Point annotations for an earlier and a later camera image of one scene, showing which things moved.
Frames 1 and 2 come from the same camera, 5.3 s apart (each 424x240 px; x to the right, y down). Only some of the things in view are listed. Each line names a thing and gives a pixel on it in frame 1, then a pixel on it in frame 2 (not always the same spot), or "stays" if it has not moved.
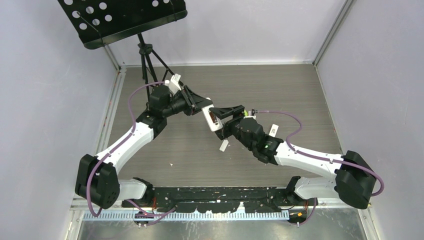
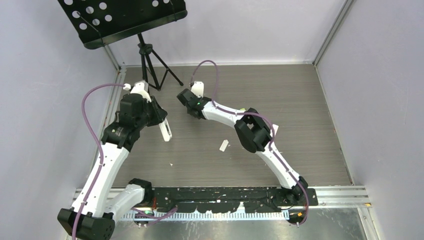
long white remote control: (273, 130) stays
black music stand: (99, 22) stays
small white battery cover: (224, 145) stays
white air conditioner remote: (213, 122) to (165, 130)
